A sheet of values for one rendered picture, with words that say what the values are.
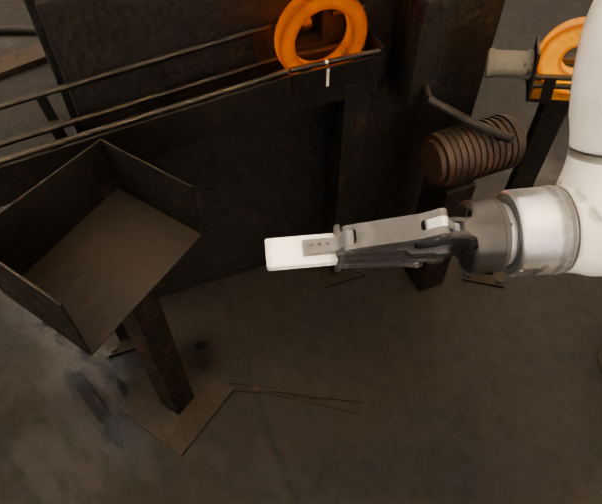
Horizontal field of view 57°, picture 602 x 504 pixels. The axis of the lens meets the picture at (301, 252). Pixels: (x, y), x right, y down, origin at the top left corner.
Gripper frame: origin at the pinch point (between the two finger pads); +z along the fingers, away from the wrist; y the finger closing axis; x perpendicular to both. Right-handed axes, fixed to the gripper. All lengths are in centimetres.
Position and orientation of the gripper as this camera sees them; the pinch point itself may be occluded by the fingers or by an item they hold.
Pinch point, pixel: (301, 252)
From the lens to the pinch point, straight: 55.2
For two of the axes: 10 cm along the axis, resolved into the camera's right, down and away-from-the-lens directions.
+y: -0.1, 2.7, 9.6
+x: -1.0, -9.6, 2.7
